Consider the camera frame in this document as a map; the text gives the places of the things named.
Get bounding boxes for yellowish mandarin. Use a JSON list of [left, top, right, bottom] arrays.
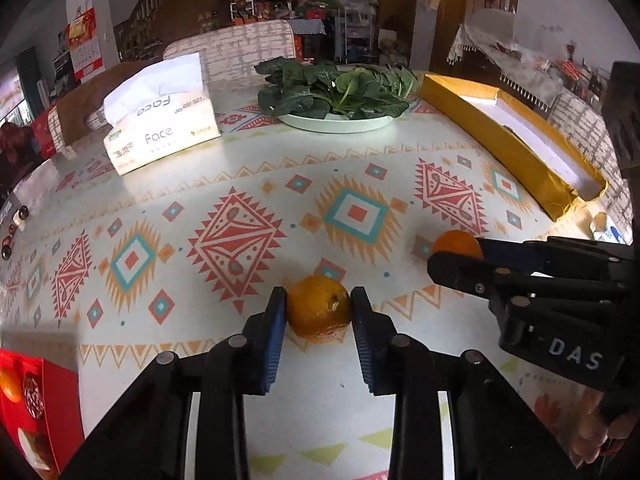
[[286, 275, 352, 342]]

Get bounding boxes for patterned tablecloth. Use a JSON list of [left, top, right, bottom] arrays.
[[1, 84, 639, 479]]

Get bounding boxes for white plate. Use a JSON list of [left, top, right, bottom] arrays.
[[279, 114, 394, 134]]

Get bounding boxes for red tray box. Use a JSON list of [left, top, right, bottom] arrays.
[[1, 350, 85, 479]]

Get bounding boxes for brown chair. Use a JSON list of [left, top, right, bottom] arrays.
[[32, 60, 154, 159]]

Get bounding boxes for white patterned chair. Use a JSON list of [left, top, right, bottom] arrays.
[[163, 20, 295, 84]]

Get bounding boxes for small dark objects on table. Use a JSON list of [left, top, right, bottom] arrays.
[[1, 205, 30, 261]]

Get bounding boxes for orange mandarin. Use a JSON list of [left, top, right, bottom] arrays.
[[432, 230, 484, 260], [0, 367, 23, 403]]

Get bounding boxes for dark red jujube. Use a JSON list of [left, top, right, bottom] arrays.
[[23, 372, 44, 420]]

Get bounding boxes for right human hand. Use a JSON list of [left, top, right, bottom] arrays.
[[567, 388, 639, 468]]

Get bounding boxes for gold box lid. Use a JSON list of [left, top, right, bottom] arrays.
[[420, 74, 608, 221]]

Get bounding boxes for white tissue box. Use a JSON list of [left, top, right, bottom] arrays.
[[103, 52, 220, 176]]

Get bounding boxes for red wall calendar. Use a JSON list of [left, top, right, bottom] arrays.
[[66, 8, 104, 82]]

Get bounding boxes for green leafy vegetables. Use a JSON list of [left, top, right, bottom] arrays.
[[255, 56, 418, 120]]

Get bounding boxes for large white puffed cake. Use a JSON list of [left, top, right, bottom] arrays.
[[17, 428, 55, 474]]

